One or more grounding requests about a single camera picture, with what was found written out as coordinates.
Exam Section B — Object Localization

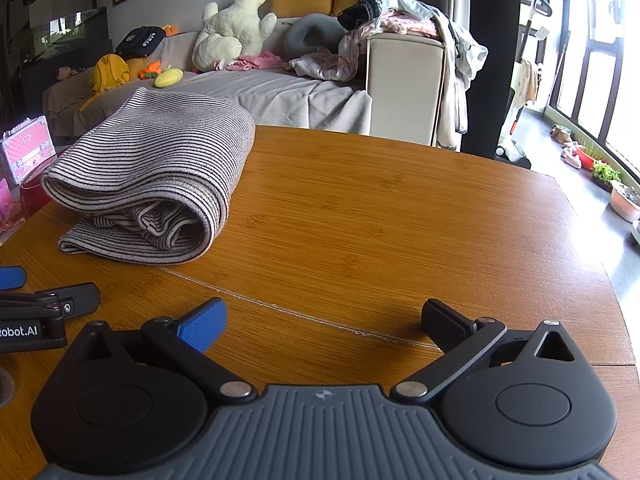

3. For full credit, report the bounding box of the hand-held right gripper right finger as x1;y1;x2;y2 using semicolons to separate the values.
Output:
392;298;581;405

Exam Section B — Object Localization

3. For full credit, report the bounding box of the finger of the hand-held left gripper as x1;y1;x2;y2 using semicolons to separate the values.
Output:
0;282;101;317
0;266;27;291

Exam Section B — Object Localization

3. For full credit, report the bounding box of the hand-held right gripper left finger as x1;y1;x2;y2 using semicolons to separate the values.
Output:
65;297;257;406

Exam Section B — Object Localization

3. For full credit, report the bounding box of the grey striped knit garment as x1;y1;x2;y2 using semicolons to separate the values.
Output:
41;86;257;264

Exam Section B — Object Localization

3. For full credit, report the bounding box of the pile of mixed clothes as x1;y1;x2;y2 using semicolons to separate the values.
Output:
337;0;488;151

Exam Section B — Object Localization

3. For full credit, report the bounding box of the red plastic stool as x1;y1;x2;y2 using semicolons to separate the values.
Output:
20;162;58;216

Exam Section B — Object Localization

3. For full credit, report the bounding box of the pink storage case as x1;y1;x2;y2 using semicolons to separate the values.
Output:
0;115;53;185

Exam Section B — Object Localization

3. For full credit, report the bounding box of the pink basin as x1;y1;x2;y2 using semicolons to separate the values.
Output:
610;182;640;222

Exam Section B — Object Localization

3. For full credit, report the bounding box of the tray of green plants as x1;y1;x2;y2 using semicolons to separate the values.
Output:
591;160;622;192

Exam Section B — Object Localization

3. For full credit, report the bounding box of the small yellow plush toy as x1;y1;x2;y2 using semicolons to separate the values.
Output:
154;66;185;88

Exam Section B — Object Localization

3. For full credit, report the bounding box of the grey covered sofa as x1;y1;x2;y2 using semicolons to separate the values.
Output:
42;0;446;147

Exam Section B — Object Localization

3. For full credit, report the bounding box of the glass fish tank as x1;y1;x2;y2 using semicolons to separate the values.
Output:
5;0;112;111

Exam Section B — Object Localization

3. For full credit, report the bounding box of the beige hanging cloth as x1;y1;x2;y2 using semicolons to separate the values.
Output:
517;58;543;106

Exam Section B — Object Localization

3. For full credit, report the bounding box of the black cap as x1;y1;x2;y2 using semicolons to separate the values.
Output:
115;25;166;58

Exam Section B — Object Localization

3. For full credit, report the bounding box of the pink clothing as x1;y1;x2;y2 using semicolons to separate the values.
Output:
215;51;291;72

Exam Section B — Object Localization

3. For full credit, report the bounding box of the pale pink crumpled cloth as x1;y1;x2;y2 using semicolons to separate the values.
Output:
290;50;368;83

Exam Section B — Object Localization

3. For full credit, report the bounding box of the white duck plush toy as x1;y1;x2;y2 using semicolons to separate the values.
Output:
192;0;278;72

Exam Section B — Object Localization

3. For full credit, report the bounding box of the black framed window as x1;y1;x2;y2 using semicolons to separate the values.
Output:
547;0;640;186

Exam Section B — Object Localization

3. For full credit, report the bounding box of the grey neck pillow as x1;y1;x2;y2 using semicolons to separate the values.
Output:
284;12;346;56

